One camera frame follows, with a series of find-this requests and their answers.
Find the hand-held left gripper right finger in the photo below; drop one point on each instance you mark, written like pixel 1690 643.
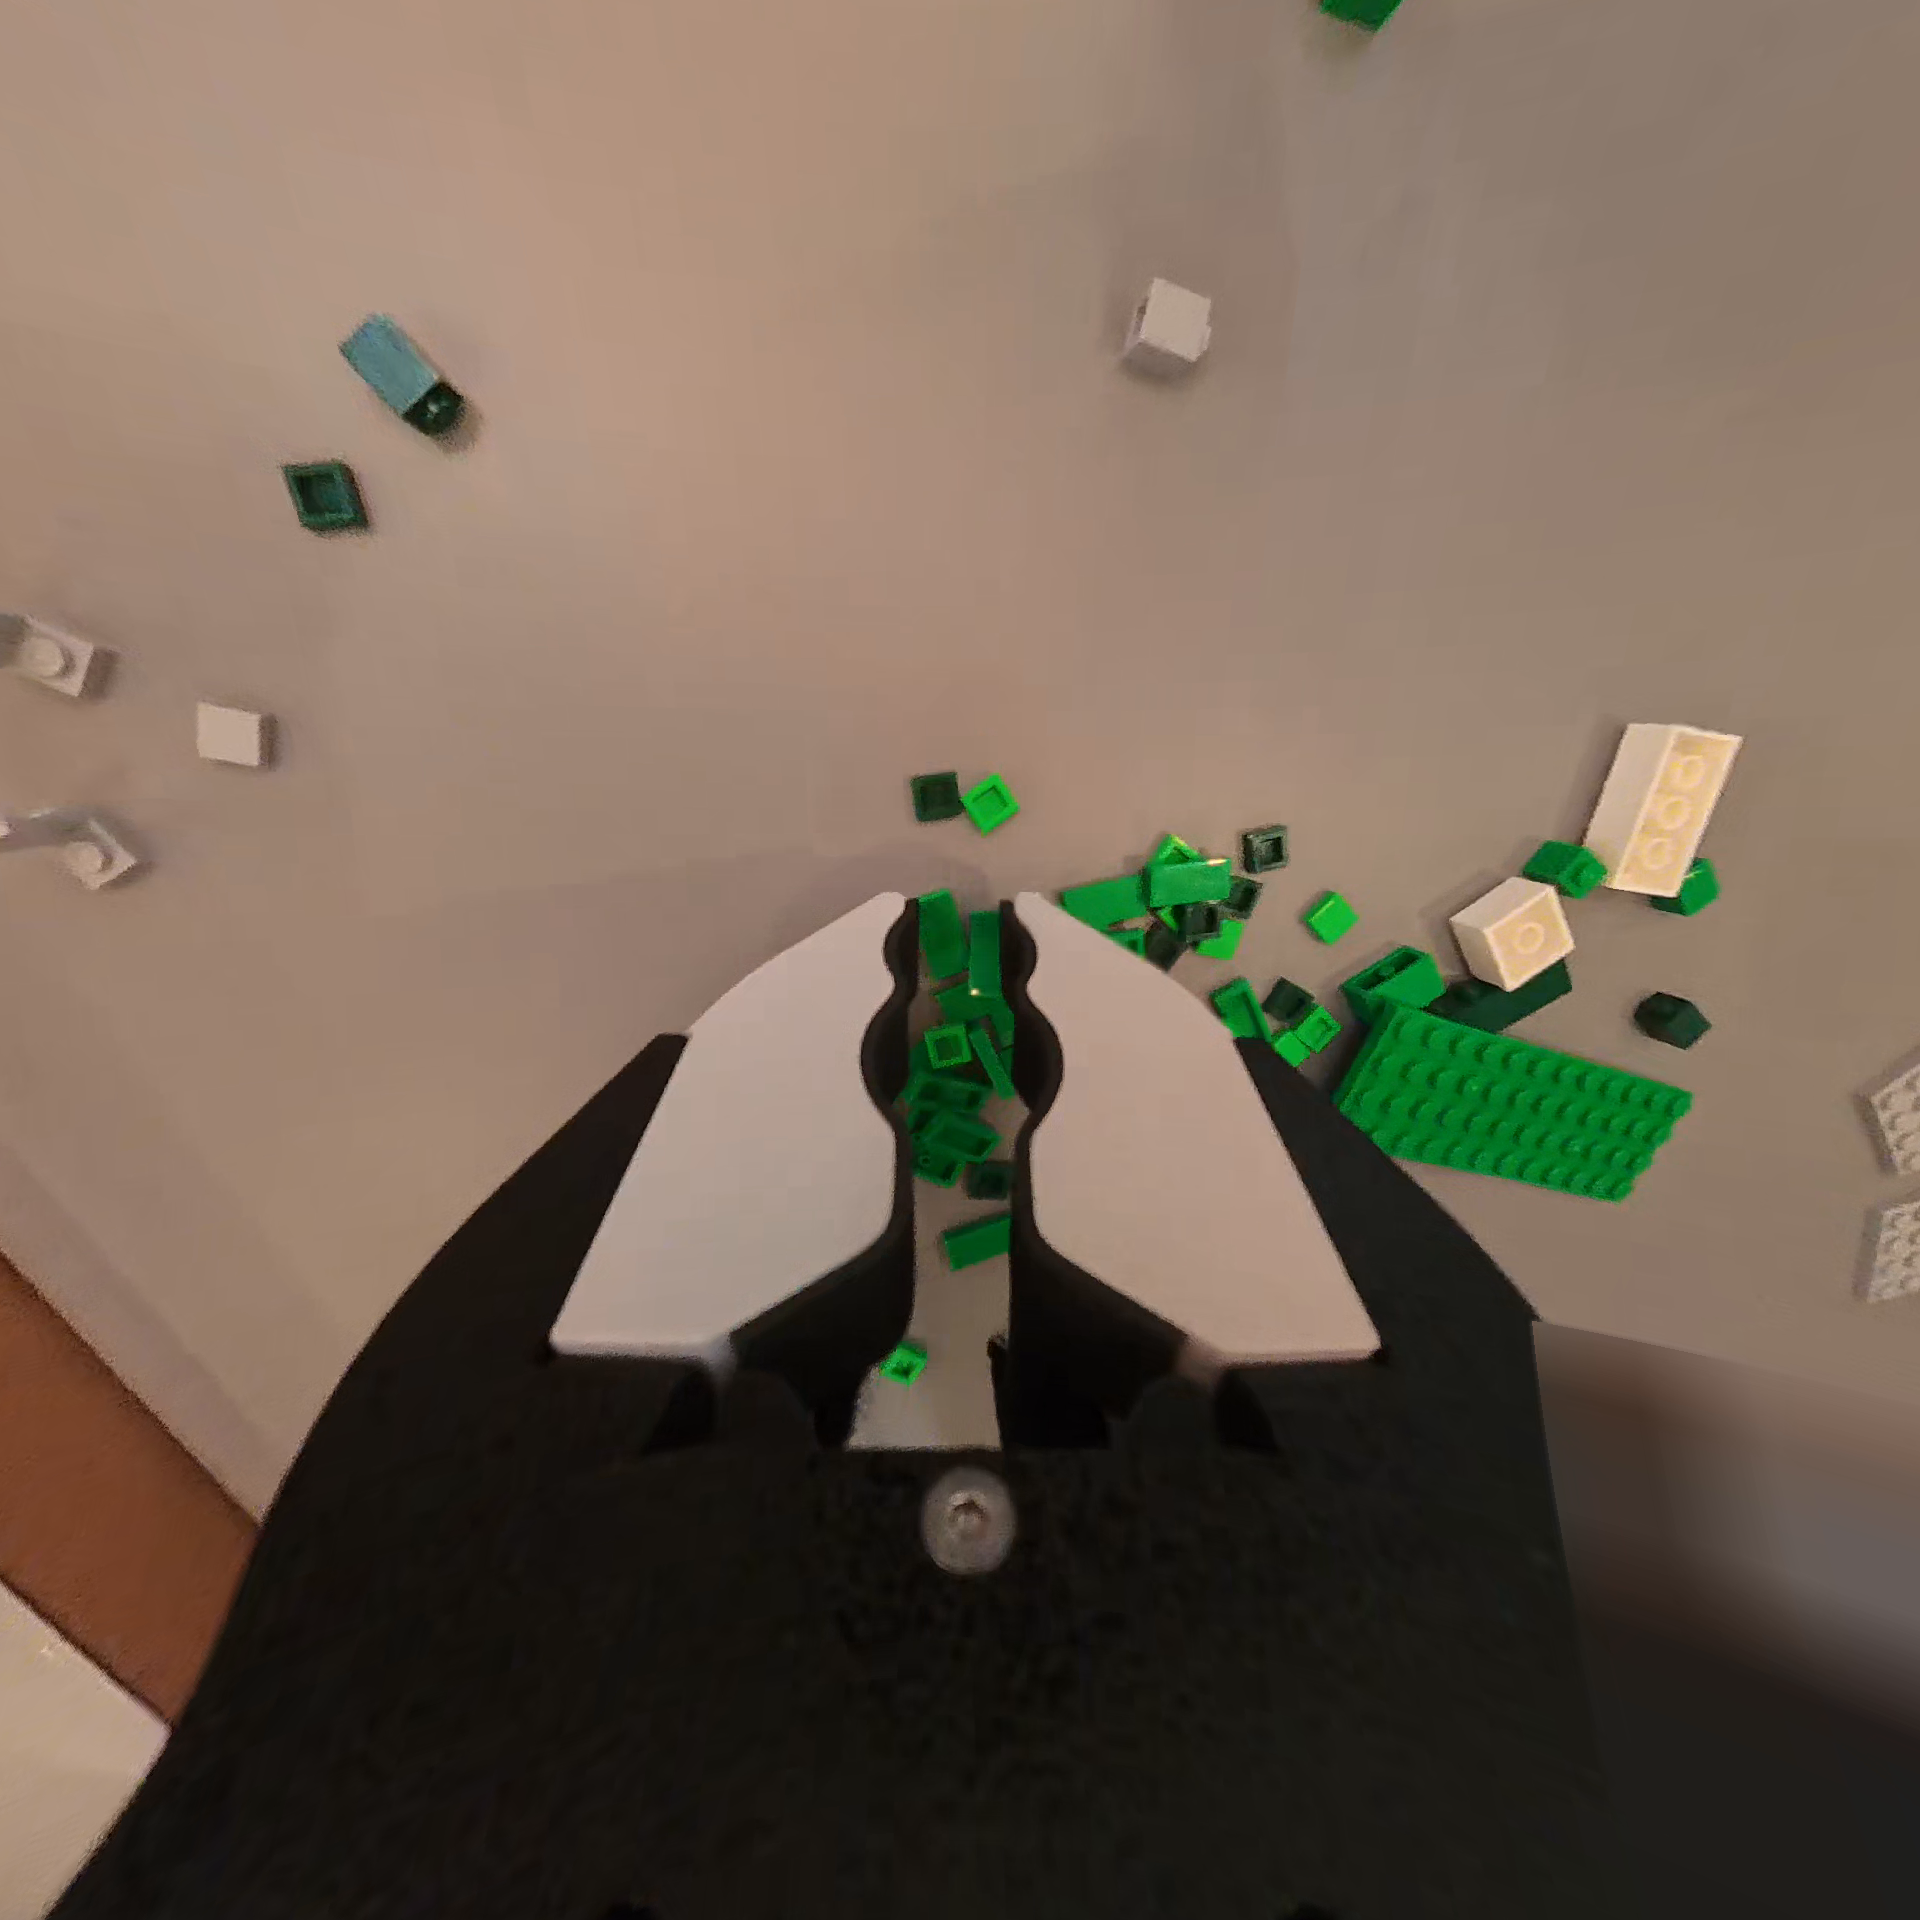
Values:
pixel 1171 1155

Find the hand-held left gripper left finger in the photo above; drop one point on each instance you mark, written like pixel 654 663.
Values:
pixel 751 1140

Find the pile of small green tiles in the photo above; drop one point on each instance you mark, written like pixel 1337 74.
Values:
pixel 1184 885

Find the bright green hollow brick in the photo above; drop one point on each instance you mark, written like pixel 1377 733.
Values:
pixel 1388 982

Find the large green studded plate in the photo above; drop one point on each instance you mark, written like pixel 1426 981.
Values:
pixel 1500 1103

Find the dark green flat plate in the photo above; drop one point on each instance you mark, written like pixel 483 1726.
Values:
pixel 1514 1003

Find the bright green small brick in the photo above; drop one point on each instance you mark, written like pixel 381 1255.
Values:
pixel 1562 867
pixel 1358 8
pixel 1689 888

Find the dark green small brick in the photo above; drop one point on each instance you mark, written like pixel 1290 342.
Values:
pixel 1670 1017

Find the long white brick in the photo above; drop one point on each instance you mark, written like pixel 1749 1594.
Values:
pixel 1658 803

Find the white square tile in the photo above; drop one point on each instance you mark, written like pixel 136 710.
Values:
pixel 232 735

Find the dark green square tile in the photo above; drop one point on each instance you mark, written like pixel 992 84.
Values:
pixel 322 494

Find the small white cube brick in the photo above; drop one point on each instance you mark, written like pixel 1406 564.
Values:
pixel 1167 326

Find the grey one-stud plate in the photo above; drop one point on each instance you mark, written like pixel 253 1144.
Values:
pixel 52 657

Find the teal and dark green brick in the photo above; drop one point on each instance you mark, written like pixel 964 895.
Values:
pixel 393 369

